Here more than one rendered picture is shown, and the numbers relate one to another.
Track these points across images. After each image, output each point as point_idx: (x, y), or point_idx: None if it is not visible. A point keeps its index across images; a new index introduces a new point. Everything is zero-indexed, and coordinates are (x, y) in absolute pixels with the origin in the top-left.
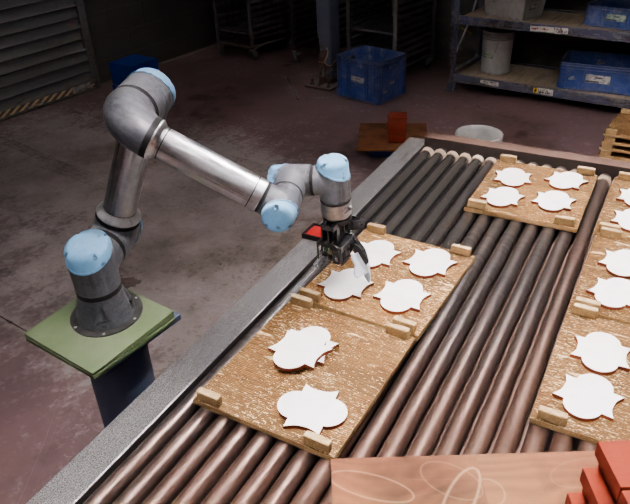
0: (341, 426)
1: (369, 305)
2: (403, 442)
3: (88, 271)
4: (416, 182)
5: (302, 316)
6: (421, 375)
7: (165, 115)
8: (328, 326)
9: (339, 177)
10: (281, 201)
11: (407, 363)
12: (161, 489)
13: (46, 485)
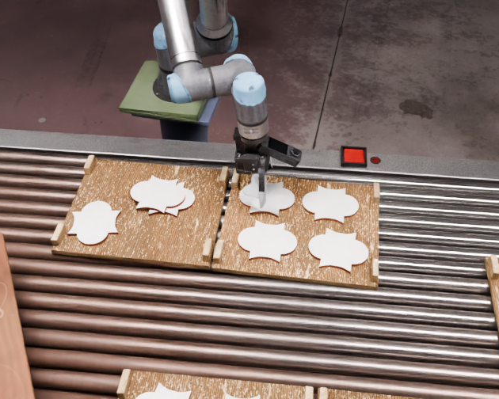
0: (83, 245)
1: (244, 222)
2: (85, 290)
3: (156, 45)
4: None
5: (208, 184)
6: None
7: None
8: (201, 204)
9: (238, 97)
10: (176, 78)
11: (180, 271)
12: (13, 176)
13: (10, 130)
